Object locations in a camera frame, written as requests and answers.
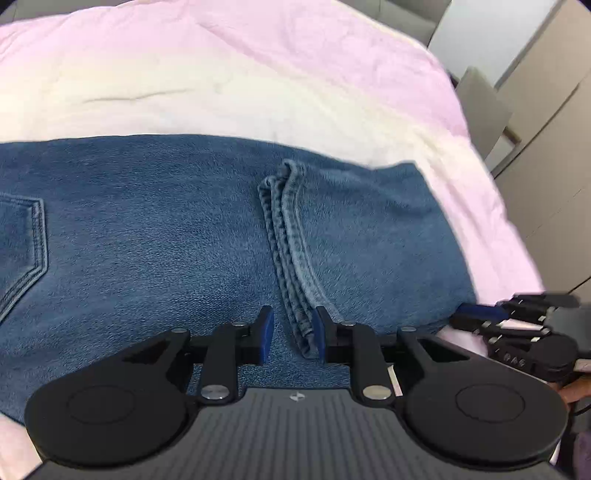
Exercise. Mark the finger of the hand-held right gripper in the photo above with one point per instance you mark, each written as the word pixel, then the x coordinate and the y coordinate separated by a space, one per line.
pixel 540 301
pixel 480 314

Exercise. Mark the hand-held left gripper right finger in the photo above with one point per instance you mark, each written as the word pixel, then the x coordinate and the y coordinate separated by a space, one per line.
pixel 318 330

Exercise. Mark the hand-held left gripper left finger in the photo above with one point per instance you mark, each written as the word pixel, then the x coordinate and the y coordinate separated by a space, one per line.
pixel 266 330

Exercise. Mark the blue denim pants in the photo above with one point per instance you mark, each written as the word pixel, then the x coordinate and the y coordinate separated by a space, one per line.
pixel 161 240

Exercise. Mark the person's right hand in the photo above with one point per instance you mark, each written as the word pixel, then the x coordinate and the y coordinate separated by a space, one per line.
pixel 576 390

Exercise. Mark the beige wardrobe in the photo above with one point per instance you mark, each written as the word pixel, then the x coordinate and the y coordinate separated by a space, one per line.
pixel 549 152

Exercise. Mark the grey chair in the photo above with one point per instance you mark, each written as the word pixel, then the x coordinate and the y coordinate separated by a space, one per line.
pixel 482 110

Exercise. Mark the pink and cream blanket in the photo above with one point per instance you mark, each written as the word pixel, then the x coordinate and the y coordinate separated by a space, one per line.
pixel 207 78

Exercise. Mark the grey upholstered headboard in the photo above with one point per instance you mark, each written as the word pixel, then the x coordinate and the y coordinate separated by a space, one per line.
pixel 401 18

